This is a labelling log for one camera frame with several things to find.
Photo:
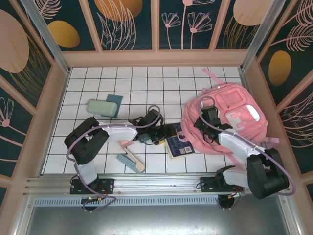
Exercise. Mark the aluminium corner post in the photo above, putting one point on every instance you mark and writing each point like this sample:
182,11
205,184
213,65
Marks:
49,41
259,31

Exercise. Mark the grey metal sheet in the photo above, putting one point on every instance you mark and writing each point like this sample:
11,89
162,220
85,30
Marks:
156,220

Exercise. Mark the dark panel orange circle leaves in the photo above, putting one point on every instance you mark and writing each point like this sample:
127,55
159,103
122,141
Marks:
117,14

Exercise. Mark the dark panel feather orange oval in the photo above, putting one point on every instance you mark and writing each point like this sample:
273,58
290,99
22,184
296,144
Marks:
280,66

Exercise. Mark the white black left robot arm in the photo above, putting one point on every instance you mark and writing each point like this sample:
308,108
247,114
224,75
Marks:
83,144

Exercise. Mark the blue grey stapler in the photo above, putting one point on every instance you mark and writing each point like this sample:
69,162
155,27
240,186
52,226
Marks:
130,161

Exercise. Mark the aluminium front rail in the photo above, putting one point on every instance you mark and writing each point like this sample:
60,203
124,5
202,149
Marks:
156,182

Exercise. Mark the dark panel pink leaf lines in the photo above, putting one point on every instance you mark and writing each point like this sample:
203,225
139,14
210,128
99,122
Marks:
298,127

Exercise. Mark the small pink box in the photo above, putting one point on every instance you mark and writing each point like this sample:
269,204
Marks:
126,144

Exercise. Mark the pink backpack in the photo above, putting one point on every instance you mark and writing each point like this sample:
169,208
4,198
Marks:
242,115

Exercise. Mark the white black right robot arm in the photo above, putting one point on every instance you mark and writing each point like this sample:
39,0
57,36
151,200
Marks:
266,173

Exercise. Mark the dark panel flower and lines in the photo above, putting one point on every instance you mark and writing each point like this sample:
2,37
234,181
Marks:
9,137

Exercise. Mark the dark blue book QR codes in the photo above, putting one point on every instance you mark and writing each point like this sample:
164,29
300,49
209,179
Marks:
179,148

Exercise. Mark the dark panel large pink circle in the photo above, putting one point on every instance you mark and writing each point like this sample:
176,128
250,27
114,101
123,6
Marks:
12,41

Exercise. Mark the teal book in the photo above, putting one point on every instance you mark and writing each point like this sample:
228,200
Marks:
116,99

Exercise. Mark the dark panel pink flowers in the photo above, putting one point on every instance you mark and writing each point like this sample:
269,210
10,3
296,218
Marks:
185,36

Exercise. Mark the mint green pencil case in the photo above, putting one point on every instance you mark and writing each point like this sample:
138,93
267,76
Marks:
101,107

